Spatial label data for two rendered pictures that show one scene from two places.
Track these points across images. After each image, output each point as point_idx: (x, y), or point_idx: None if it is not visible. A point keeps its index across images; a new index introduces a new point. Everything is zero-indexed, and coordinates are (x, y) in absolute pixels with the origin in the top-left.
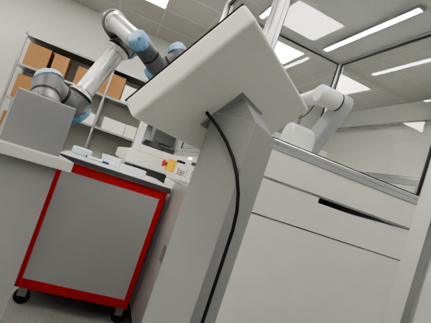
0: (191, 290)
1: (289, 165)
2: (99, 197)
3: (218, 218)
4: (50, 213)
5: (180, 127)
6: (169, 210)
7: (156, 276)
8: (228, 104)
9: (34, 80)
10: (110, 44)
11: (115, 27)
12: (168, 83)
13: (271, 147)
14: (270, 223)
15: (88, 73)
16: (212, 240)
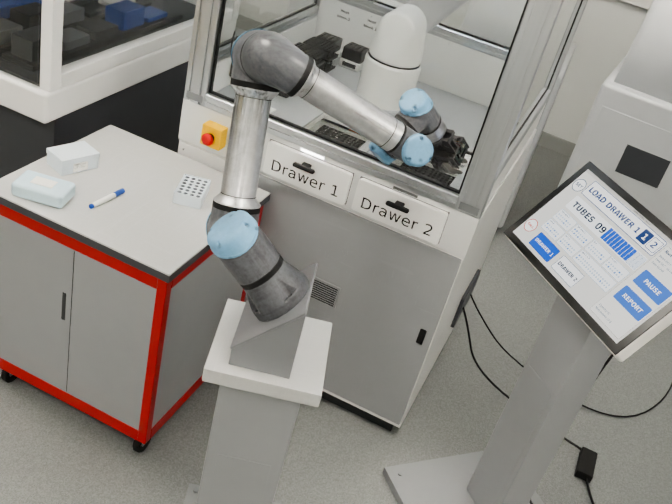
0: (582, 396)
1: (505, 169)
2: (207, 276)
3: (607, 352)
4: (166, 345)
5: None
6: (275, 223)
7: (310, 314)
8: None
9: (249, 263)
10: (261, 94)
11: (340, 114)
12: (655, 335)
13: None
14: (481, 231)
15: (248, 168)
16: (601, 365)
